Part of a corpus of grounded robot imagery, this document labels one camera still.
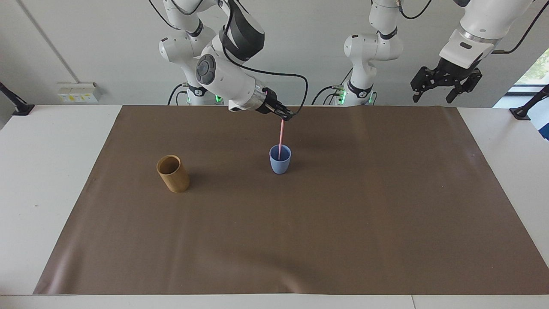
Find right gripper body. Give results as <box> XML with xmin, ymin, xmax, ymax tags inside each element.
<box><xmin>259</xmin><ymin>89</ymin><xmax>284</xmax><ymax>117</ymax></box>

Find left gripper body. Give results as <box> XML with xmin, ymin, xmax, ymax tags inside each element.
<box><xmin>434</xmin><ymin>58</ymin><xmax>483</xmax><ymax>83</ymax></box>

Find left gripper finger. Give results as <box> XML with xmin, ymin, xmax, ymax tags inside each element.
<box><xmin>445</xmin><ymin>70</ymin><xmax>484</xmax><ymax>104</ymax></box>
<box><xmin>410</xmin><ymin>66</ymin><xmax>447</xmax><ymax>103</ymax></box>

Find blue cup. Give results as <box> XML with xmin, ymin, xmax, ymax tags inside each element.
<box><xmin>269</xmin><ymin>144</ymin><xmax>292</xmax><ymax>175</ymax></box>

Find bamboo cup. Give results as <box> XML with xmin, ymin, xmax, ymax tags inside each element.
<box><xmin>156</xmin><ymin>154</ymin><xmax>190</xmax><ymax>193</ymax></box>

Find black stand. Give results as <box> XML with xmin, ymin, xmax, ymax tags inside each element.
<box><xmin>0</xmin><ymin>82</ymin><xmax>35</xmax><ymax>116</ymax></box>
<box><xmin>509</xmin><ymin>84</ymin><xmax>549</xmax><ymax>121</ymax></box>

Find window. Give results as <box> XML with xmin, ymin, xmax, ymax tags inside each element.
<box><xmin>514</xmin><ymin>46</ymin><xmax>549</xmax><ymax>87</ymax></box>

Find black cable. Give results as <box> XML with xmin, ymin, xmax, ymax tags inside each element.
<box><xmin>167</xmin><ymin>83</ymin><xmax>190</xmax><ymax>106</ymax></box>
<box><xmin>491</xmin><ymin>0</ymin><xmax>549</xmax><ymax>55</ymax></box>
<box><xmin>148</xmin><ymin>0</ymin><xmax>181</xmax><ymax>31</ymax></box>
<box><xmin>311</xmin><ymin>68</ymin><xmax>355</xmax><ymax>106</ymax></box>
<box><xmin>221</xmin><ymin>0</ymin><xmax>309</xmax><ymax>118</ymax></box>
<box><xmin>397</xmin><ymin>0</ymin><xmax>433</xmax><ymax>20</ymax></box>

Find white wall socket box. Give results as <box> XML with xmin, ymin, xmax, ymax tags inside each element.
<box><xmin>57</xmin><ymin>82</ymin><xmax>103</xmax><ymax>104</ymax></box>

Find white wall cable duct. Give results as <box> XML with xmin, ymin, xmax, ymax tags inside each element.
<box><xmin>16</xmin><ymin>0</ymin><xmax>81</xmax><ymax>85</ymax></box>

